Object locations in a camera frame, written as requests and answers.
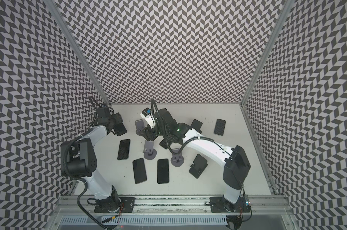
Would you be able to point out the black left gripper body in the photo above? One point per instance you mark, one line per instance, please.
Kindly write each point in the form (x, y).
(115, 120)

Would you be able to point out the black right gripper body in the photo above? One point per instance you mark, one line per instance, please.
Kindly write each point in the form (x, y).
(152, 132)

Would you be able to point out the teal-edged phone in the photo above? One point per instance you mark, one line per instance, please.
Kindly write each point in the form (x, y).
(165, 144)
(123, 151)

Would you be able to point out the purple-edged phone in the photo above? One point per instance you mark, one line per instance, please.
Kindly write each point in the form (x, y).
(119, 129)

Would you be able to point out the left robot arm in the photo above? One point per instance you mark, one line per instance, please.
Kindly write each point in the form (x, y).
(79, 162)

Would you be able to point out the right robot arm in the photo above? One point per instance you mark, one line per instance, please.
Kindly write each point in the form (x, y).
(177, 136)

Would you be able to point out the grey round stand far-left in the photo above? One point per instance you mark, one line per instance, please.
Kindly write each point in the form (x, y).
(140, 126)

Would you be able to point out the grey round stand near left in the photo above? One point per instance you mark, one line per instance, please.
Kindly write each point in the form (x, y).
(149, 152)

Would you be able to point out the grey round stand centre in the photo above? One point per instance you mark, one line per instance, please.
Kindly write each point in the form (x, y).
(177, 158)

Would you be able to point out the black flat stand back right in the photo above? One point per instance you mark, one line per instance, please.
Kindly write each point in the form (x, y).
(196, 124)

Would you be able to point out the black flat stand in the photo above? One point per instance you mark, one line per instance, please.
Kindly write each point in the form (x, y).
(198, 166)
(196, 124)

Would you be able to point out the black flat stand front right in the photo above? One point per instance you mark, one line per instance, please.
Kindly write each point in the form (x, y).
(198, 166)

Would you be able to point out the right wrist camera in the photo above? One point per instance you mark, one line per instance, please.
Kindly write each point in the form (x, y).
(146, 115)

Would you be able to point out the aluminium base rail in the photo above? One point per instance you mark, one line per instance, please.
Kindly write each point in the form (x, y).
(200, 205)

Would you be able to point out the aluminium corner post left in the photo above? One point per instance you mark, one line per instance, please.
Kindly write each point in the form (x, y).
(51, 5)

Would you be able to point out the aluminium corner post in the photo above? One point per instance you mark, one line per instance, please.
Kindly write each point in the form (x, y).
(51, 5)
(268, 48)

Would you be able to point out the aluminium corner post right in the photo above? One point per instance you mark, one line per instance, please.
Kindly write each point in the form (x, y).
(268, 48)

